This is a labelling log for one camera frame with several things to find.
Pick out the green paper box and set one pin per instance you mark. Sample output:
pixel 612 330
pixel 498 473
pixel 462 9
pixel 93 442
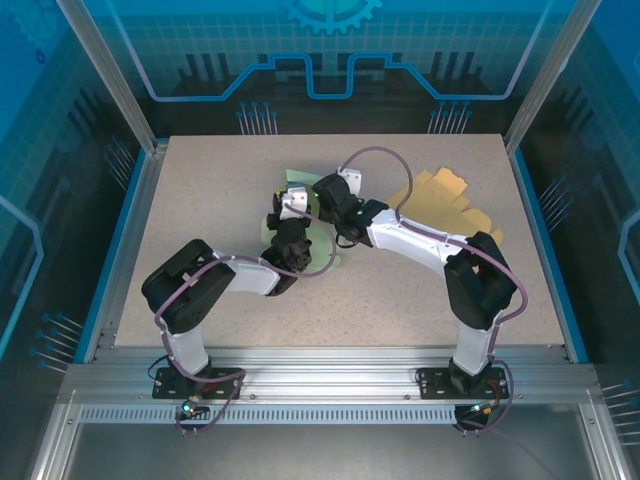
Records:
pixel 320 250

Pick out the yellow paper box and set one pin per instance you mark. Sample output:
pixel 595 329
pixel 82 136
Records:
pixel 450 205

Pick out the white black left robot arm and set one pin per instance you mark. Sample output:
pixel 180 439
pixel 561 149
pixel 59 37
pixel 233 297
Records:
pixel 185 345

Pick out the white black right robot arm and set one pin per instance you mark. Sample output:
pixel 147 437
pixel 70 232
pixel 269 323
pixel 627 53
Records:
pixel 415 240

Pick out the blue table side panel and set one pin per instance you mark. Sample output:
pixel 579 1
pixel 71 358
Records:
pixel 550 260
pixel 107 260

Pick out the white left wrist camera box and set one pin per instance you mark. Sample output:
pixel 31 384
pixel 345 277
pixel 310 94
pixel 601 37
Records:
pixel 295 200

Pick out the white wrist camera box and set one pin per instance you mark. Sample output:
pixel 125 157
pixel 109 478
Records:
pixel 295 200
pixel 351 179

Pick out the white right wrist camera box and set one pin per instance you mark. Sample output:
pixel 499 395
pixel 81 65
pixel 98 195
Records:
pixel 351 179

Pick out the aluminium frame beam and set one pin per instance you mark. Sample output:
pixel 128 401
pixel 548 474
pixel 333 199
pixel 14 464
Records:
pixel 330 375

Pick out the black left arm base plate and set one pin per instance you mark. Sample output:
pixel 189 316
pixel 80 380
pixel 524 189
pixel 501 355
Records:
pixel 225 382

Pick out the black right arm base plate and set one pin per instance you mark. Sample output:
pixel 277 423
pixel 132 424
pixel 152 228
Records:
pixel 435 385

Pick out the aluminium frame post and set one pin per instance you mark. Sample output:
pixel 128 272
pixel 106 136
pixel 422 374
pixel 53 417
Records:
pixel 115 75
pixel 550 75

